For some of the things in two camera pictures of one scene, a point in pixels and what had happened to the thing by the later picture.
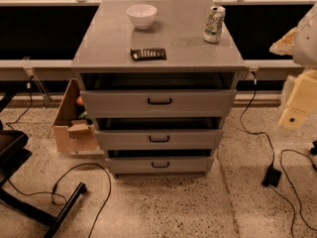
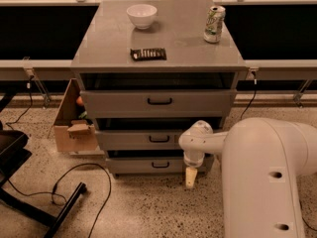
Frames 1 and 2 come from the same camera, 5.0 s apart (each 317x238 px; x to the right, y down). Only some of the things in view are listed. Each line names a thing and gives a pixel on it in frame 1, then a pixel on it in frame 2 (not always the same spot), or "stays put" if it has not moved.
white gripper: x=306 y=45 to x=192 y=158
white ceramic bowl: x=142 y=14 stays put
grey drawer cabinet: x=158 y=76 stays put
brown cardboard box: x=72 y=132 stays put
